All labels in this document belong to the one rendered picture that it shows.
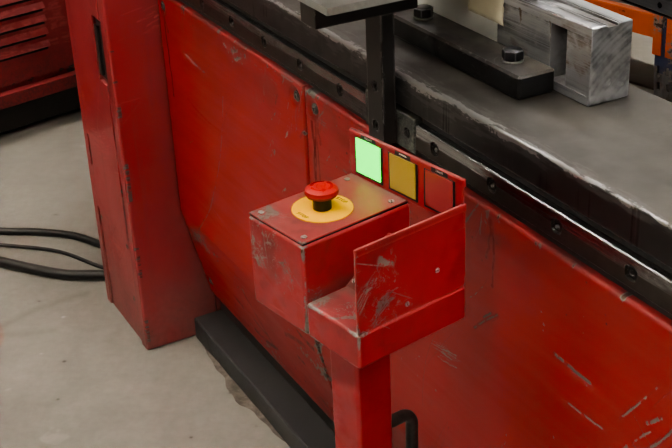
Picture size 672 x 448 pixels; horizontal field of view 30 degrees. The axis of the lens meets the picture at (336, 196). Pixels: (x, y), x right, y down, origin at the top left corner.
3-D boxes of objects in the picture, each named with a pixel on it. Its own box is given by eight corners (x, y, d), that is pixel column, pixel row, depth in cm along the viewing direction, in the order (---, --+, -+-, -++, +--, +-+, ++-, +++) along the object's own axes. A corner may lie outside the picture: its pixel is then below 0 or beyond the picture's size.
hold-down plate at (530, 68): (387, 32, 171) (386, 11, 170) (420, 25, 173) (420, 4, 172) (518, 101, 147) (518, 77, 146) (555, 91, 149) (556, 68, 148)
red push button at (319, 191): (298, 212, 146) (296, 184, 144) (325, 202, 148) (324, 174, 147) (319, 224, 143) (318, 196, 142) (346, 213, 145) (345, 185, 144)
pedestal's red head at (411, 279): (254, 300, 151) (243, 165, 143) (357, 256, 159) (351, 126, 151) (359, 371, 137) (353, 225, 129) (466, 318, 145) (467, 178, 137)
